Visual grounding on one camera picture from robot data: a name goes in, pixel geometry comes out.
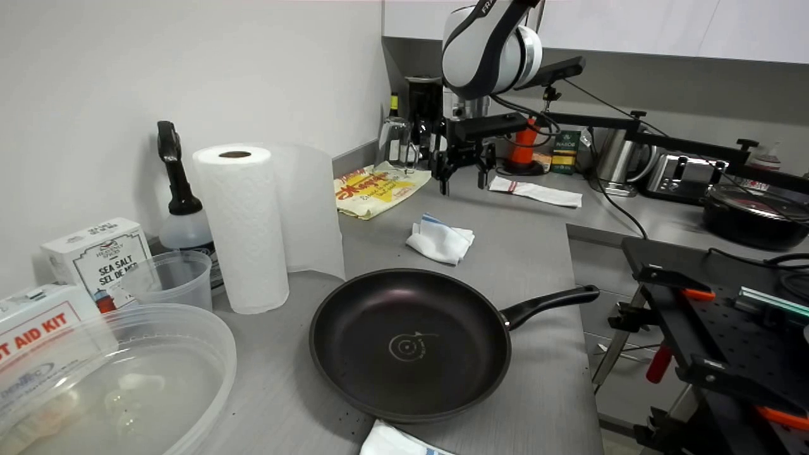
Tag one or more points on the black coffee maker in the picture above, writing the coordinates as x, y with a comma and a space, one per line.
418, 105

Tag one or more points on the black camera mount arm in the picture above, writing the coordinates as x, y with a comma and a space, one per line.
674, 143

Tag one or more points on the small clear plastic container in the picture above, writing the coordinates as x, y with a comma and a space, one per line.
181, 281

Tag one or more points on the white first aid kit box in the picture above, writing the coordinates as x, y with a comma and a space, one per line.
47, 331

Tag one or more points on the black bar-shaped camera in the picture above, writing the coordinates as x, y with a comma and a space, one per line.
561, 70

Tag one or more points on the white blue-striped cloth towel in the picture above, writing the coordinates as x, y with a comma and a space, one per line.
440, 238
394, 440

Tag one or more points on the red moka pot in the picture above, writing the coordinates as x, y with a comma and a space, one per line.
521, 153

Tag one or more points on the white paper towel roll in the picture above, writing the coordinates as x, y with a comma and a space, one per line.
244, 229

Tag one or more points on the plain white folded towel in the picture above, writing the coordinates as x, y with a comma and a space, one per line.
538, 193

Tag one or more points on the black equipment base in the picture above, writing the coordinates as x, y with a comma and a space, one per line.
741, 355

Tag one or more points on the black frying pan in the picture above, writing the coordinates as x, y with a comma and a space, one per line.
406, 336

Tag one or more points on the white cabinet door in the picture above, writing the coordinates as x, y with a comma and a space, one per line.
413, 15
674, 27

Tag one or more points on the large clear plastic bowl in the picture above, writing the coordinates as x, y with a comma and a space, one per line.
159, 396

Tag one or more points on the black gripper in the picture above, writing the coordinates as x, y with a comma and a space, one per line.
468, 140

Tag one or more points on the yellow printed packet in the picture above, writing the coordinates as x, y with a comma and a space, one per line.
379, 190

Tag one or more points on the silver kettle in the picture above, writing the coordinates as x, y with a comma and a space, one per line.
621, 161

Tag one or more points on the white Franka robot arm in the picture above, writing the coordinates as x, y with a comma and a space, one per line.
493, 51

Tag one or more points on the small yellow-green box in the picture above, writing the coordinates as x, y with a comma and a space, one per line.
568, 153

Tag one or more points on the silver toaster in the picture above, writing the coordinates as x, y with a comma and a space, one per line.
686, 176

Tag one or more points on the spray bottle with black nozzle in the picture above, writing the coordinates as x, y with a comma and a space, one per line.
177, 190

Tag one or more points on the white sea salt box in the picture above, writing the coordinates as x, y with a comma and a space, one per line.
104, 262

